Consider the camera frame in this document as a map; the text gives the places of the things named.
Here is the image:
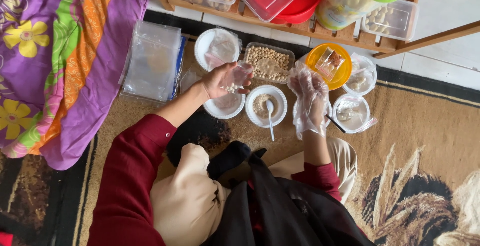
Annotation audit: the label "brown patterned rug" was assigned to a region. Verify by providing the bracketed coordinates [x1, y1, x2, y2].
[0, 9, 480, 246]

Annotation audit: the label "clear tub of peanuts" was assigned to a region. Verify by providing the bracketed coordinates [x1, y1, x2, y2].
[244, 42, 296, 85]

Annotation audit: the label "small clear sachet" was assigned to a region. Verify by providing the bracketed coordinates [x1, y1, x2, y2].
[315, 47, 338, 82]

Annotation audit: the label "clear plastic scoop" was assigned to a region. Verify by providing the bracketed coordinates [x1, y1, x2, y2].
[256, 58, 291, 77]

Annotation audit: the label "small clear bag of peanuts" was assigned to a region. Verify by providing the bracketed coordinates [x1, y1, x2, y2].
[219, 60, 256, 94]

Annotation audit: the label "blue flat packet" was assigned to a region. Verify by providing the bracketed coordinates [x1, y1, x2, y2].
[169, 36, 187, 100]

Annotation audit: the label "black cloth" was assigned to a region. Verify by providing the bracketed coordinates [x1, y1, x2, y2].
[202, 148, 376, 246]

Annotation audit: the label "person's right hand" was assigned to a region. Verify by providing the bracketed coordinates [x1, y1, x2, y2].
[287, 62, 331, 140]

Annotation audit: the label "colourful floral blanket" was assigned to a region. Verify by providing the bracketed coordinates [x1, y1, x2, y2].
[0, 0, 151, 171]

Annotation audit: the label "empty clear plastic bag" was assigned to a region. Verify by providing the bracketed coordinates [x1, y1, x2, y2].
[180, 66, 205, 94]

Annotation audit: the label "clear jar of crackers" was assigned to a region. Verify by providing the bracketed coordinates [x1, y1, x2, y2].
[315, 0, 383, 31]

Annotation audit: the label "white plate with brown powder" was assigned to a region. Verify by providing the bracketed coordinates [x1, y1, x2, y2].
[245, 85, 288, 128]

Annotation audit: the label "white plastic plate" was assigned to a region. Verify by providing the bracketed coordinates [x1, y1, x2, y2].
[292, 98, 333, 128]
[342, 55, 377, 97]
[203, 90, 246, 120]
[194, 28, 242, 72]
[332, 93, 371, 134]

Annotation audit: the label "beige trousers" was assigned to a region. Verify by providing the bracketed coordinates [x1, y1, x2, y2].
[150, 137, 358, 246]

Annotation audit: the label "stack of clear plastic bags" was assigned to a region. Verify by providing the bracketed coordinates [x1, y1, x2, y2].
[118, 20, 184, 104]

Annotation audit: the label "clear tub of pale nuts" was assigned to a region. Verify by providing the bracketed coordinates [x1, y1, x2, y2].
[361, 0, 420, 41]

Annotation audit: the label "clear filled plastic bag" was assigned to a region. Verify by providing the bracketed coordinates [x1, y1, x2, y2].
[349, 53, 376, 93]
[335, 96, 379, 132]
[214, 93, 241, 109]
[204, 29, 243, 70]

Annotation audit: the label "black sock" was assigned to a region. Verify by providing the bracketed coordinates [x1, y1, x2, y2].
[207, 140, 252, 181]

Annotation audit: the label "wooden rack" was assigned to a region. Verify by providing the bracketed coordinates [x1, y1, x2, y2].
[144, 0, 480, 59]

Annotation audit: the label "sachet of red spice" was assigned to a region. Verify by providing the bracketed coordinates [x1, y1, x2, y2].
[325, 50, 346, 70]

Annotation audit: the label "white plastic spoon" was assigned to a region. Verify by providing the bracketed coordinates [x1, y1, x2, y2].
[265, 99, 276, 142]

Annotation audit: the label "person's left hand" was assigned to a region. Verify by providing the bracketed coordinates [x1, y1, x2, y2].
[202, 62, 254, 100]

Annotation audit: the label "black stick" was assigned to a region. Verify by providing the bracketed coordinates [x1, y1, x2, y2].
[325, 114, 347, 134]

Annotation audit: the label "orange plastic bowl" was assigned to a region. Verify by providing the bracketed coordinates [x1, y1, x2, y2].
[304, 43, 353, 91]

